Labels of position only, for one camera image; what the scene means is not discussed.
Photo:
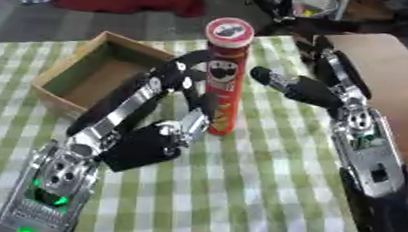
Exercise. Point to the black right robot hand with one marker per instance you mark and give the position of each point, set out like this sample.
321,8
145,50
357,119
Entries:
311,90

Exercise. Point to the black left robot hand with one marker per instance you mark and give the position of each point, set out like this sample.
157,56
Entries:
147,141

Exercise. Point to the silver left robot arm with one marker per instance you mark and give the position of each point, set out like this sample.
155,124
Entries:
40,193

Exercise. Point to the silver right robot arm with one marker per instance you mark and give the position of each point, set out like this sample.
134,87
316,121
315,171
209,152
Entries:
379,184

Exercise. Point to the tan cardboard box green inside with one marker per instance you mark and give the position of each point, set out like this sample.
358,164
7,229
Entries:
95,79

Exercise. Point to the brown cardboard panel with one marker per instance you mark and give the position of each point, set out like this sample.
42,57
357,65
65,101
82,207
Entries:
390,87

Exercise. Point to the red cylindrical chip can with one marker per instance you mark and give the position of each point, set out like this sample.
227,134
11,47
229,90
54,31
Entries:
224,79

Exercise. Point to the black tripod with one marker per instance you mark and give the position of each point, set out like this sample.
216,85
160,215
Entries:
274,8

